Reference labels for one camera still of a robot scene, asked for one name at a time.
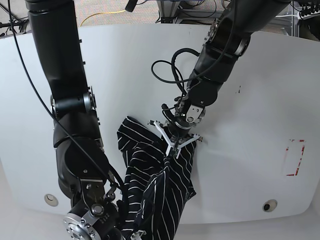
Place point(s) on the right table cable grommet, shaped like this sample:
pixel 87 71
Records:
pixel 270 205

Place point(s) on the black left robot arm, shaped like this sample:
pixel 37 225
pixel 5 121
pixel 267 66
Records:
pixel 227 40

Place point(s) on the left table cable grommet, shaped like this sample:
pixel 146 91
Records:
pixel 51 200

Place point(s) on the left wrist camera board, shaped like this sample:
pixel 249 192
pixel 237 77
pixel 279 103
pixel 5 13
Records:
pixel 174 152

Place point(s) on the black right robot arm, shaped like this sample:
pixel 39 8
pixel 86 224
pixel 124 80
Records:
pixel 98 197

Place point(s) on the aluminium frame stand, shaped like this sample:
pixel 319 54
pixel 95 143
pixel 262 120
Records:
pixel 168 11

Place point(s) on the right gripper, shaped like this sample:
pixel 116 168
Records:
pixel 81 224

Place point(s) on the table cable grommet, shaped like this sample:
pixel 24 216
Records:
pixel 270 205
pixel 51 200

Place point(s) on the white power strip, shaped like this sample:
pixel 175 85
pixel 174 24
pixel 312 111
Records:
pixel 308 12

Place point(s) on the black white striped T-shirt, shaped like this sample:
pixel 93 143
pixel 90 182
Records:
pixel 158 187

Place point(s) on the red tape rectangle marking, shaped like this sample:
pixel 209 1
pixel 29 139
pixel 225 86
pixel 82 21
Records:
pixel 293 157

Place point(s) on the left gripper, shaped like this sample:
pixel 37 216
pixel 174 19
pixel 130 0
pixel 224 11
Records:
pixel 181 118

